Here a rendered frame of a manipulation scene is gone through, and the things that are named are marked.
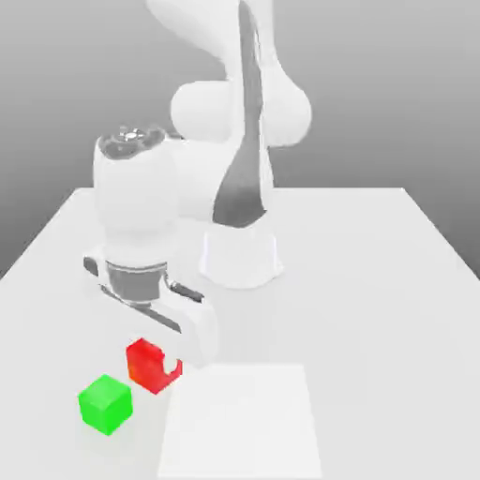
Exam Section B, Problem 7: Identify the small red cube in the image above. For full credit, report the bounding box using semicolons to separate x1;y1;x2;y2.
126;337;184;396

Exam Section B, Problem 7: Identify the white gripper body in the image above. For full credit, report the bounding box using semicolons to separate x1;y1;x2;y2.
97;282;219;370

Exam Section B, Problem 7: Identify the small green cube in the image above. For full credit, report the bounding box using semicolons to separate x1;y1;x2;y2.
77;373;134;437

